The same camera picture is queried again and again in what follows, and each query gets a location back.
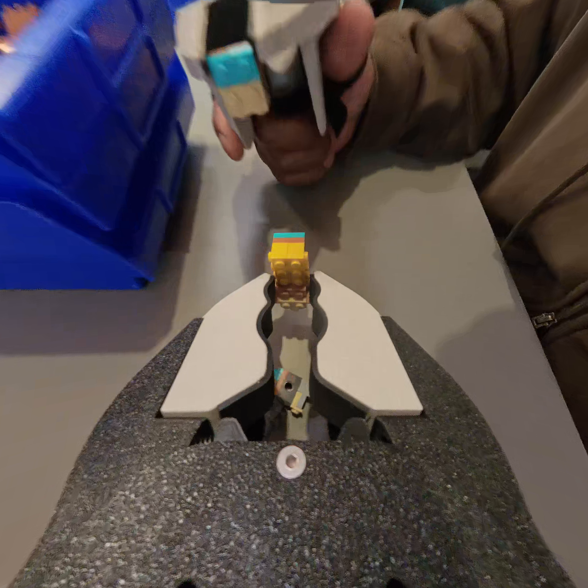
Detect orange yellow brick train model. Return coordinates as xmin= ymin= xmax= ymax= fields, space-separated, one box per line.
xmin=268 ymin=232 xmax=311 ymax=310

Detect person's right hand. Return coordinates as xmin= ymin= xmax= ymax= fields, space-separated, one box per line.
xmin=212 ymin=0 xmax=378 ymax=187

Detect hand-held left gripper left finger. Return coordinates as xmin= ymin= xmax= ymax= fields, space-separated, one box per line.
xmin=160 ymin=273 xmax=273 ymax=419

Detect small grey brick model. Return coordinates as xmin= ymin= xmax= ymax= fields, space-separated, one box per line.
xmin=272 ymin=367 xmax=309 ymax=416

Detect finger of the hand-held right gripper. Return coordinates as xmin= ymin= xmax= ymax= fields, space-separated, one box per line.
xmin=246 ymin=0 xmax=343 ymax=76
xmin=176 ymin=0 xmax=219 ymax=89

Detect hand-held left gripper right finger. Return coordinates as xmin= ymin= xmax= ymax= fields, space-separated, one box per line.
xmin=312 ymin=271 xmax=424 ymax=418

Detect blue plastic bin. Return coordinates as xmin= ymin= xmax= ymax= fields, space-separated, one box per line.
xmin=0 ymin=129 xmax=189 ymax=291
xmin=0 ymin=41 xmax=196 ymax=230
xmin=0 ymin=0 xmax=177 ymax=120

